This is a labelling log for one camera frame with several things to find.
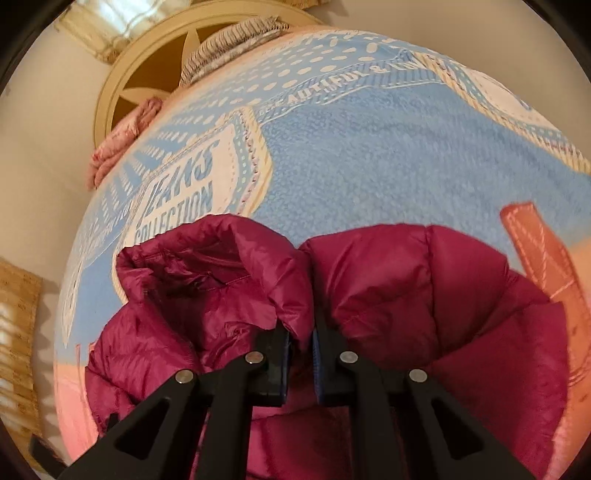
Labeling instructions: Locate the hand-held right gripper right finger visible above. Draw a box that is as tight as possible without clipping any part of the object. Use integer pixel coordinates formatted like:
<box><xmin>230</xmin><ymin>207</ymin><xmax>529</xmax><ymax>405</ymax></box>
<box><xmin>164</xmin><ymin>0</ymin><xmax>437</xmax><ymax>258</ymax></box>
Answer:
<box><xmin>312</xmin><ymin>318</ymin><xmax>539</xmax><ymax>480</ymax></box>

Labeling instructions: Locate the striped pillow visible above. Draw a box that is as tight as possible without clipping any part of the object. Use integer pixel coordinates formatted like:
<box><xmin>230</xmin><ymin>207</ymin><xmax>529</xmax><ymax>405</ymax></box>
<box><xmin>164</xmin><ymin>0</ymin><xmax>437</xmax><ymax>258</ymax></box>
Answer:
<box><xmin>178</xmin><ymin>14</ymin><xmax>296</xmax><ymax>88</ymax></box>

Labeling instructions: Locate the blue and pink printed blanket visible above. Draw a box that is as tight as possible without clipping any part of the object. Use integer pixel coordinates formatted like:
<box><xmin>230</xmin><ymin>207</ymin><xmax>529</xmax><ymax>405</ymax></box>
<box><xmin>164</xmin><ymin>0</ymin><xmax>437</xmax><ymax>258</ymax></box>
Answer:
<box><xmin>53</xmin><ymin>25</ymin><xmax>591</xmax><ymax>455</ymax></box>

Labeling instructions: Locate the beige patterned curtain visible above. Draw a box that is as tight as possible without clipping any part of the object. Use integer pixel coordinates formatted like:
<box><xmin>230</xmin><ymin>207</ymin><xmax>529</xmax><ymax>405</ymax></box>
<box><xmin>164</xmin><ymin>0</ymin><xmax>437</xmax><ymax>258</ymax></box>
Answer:
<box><xmin>55</xmin><ymin>0</ymin><xmax>148</xmax><ymax>63</ymax></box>

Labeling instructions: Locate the beige woven blind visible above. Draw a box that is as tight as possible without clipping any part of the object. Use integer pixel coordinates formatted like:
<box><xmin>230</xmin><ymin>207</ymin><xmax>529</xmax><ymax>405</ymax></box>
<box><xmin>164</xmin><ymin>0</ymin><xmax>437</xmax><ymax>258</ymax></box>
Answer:
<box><xmin>0</xmin><ymin>257</ymin><xmax>44</xmax><ymax>422</ymax></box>

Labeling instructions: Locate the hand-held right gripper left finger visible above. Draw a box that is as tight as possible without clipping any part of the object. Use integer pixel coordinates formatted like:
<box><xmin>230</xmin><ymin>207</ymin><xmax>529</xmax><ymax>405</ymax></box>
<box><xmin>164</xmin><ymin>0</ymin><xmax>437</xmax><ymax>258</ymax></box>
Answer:
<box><xmin>65</xmin><ymin>320</ymin><xmax>291</xmax><ymax>480</ymax></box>

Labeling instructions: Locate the cream wooden headboard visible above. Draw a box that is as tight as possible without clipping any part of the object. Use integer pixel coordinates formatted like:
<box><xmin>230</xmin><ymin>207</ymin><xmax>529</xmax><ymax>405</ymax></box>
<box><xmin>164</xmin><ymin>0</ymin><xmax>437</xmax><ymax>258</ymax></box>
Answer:
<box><xmin>92</xmin><ymin>0</ymin><xmax>324</xmax><ymax>149</ymax></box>

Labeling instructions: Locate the magenta puffer jacket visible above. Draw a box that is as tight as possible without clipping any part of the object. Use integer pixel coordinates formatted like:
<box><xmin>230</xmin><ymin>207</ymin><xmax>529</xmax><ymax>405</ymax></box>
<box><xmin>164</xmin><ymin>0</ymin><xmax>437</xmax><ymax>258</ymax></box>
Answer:
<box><xmin>85</xmin><ymin>215</ymin><xmax>571</xmax><ymax>480</ymax></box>

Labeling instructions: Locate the pink floral folded quilt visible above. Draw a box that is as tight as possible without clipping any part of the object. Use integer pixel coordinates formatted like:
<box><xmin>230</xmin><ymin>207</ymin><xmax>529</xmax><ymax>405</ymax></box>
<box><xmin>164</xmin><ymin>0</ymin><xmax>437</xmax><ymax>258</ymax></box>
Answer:
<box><xmin>85</xmin><ymin>97</ymin><xmax>165</xmax><ymax>190</ymax></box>

